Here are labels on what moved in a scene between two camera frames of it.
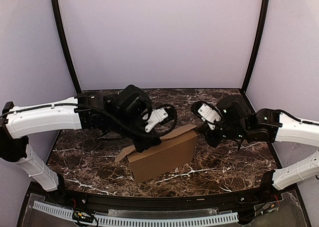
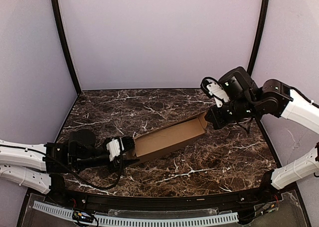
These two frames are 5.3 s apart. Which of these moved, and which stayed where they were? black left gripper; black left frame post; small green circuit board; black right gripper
Moved: black right gripper; black left gripper
Stayed: small green circuit board; black left frame post
